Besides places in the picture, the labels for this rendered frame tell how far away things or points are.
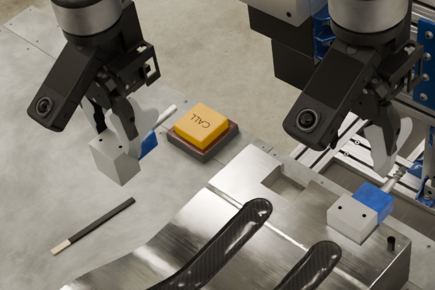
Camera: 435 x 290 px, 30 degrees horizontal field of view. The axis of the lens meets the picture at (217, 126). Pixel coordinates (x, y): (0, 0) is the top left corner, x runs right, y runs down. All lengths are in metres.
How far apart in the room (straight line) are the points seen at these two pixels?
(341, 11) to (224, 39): 1.88
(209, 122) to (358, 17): 0.51
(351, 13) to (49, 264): 0.60
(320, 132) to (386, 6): 0.13
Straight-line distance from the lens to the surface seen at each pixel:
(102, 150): 1.05
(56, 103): 0.95
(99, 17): 0.90
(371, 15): 0.76
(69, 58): 0.95
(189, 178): 1.20
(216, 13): 2.74
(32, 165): 1.29
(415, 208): 1.89
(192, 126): 1.22
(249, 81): 2.48
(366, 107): 0.84
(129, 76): 0.99
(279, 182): 1.10
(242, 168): 1.09
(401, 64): 0.84
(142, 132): 1.03
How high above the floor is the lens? 1.72
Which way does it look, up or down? 47 degrees down
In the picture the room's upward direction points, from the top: 10 degrees counter-clockwise
